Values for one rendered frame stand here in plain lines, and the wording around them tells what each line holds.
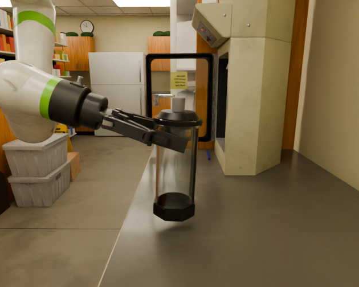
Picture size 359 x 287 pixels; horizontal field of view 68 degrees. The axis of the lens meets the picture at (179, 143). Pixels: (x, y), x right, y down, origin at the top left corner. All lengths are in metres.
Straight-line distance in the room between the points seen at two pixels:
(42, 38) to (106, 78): 5.12
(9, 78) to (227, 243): 0.55
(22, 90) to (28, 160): 2.38
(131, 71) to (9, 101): 5.32
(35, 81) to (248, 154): 0.69
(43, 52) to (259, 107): 0.69
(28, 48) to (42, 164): 2.14
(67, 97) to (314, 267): 0.57
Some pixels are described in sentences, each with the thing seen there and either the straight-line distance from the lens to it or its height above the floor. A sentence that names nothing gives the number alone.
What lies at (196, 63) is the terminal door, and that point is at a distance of 1.23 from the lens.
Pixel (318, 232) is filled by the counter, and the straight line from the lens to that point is 0.72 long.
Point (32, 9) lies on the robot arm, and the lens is 0.98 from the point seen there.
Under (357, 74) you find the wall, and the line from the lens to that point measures 1.10.
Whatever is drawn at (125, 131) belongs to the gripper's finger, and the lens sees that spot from 0.52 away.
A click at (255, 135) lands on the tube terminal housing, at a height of 1.09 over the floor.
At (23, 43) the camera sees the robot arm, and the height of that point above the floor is 1.37.
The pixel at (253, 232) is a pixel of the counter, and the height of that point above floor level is 0.94.
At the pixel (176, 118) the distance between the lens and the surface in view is 0.54.
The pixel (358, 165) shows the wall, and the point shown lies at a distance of 1.07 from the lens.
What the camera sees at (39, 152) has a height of 0.58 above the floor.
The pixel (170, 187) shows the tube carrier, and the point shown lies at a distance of 0.58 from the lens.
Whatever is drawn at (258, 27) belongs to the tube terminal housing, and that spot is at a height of 1.44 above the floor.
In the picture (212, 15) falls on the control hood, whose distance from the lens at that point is 0.93.
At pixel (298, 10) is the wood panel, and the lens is 1.41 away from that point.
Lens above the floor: 1.28
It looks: 14 degrees down
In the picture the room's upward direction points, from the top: straight up
